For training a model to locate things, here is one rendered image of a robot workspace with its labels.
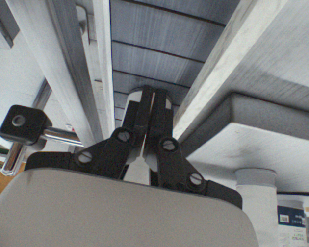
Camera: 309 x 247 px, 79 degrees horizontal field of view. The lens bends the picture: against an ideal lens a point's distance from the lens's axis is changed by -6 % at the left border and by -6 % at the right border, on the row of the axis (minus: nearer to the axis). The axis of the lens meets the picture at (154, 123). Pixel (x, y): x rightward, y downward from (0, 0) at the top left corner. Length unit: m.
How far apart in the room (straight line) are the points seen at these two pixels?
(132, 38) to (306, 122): 0.28
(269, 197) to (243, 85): 0.26
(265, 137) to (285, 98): 0.06
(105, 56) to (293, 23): 0.17
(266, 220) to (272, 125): 0.22
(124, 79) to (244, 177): 0.35
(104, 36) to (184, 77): 0.08
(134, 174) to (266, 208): 0.34
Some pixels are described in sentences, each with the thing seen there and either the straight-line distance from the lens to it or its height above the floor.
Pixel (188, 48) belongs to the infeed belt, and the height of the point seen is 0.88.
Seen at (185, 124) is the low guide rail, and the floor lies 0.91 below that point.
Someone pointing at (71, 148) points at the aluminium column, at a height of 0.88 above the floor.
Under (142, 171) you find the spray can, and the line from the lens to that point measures 0.18.
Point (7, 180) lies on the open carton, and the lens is 2.28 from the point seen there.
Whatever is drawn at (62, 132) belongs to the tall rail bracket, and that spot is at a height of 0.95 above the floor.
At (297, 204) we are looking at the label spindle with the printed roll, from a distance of 0.87.
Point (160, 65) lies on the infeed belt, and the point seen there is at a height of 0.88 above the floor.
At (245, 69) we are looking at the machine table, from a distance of 0.26.
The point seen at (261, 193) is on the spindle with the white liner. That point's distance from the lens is 0.47.
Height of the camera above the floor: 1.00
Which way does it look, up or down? 25 degrees down
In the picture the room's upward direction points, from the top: 170 degrees counter-clockwise
